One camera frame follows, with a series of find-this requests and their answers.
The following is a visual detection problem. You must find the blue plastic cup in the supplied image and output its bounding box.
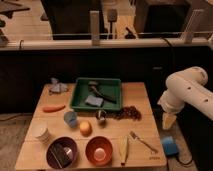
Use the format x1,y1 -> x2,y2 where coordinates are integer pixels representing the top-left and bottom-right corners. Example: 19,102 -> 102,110
64,111 -> 77,128

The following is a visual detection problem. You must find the blue object on floor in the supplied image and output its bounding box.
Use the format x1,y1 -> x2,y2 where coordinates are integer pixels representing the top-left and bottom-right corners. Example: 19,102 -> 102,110
161,136 -> 179,156

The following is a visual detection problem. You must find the crumpled blue-grey cloth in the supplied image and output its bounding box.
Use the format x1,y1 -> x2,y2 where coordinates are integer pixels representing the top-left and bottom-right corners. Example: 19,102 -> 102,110
49,78 -> 68,94

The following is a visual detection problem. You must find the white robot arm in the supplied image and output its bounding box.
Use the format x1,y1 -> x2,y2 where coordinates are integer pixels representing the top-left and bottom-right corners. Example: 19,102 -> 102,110
158,66 -> 213,130

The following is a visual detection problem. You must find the metal fork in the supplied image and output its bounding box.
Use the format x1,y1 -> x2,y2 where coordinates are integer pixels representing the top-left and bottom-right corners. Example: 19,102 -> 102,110
130,131 -> 158,154

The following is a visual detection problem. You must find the orange bowl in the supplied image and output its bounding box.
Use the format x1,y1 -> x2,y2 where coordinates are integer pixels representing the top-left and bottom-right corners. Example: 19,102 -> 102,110
85,136 -> 113,166

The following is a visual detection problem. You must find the yellow-orange apple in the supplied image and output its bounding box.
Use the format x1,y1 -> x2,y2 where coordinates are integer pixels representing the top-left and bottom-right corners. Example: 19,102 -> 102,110
79,121 -> 92,136

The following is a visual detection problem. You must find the purple bowl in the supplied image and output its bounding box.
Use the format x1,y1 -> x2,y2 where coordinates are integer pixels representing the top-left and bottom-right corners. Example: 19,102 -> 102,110
46,137 -> 78,169

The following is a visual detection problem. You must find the bunch of dark grapes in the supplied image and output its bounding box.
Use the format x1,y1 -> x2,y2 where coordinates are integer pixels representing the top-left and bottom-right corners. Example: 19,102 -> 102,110
114,106 -> 142,120

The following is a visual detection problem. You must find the dark brush in tray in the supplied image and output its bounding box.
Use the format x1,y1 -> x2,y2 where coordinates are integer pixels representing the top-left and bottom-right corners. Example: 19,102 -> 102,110
88,81 -> 116,103

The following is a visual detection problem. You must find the blue sponge in tray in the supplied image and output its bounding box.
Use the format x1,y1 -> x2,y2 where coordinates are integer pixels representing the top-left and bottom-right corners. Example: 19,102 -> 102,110
85,95 -> 103,107

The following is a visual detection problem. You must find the orange carrot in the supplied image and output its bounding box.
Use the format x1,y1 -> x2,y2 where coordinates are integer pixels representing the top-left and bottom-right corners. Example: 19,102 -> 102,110
42,105 -> 65,113

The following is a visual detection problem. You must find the black box in purple bowl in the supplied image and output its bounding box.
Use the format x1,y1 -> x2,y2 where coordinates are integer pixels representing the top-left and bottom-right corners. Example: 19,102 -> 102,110
50,143 -> 72,168

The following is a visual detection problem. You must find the white paper cup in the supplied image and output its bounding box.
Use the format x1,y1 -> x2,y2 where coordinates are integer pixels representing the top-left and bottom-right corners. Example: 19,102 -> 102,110
33,122 -> 51,143

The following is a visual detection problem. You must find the green plastic tray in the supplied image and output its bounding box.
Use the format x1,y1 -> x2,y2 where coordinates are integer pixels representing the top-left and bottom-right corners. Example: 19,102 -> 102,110
70,77 -> 122,112

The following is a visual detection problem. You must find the white horizontal rail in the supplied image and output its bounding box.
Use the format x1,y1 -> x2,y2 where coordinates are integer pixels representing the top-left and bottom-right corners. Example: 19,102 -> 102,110
0,38 -> 213,51

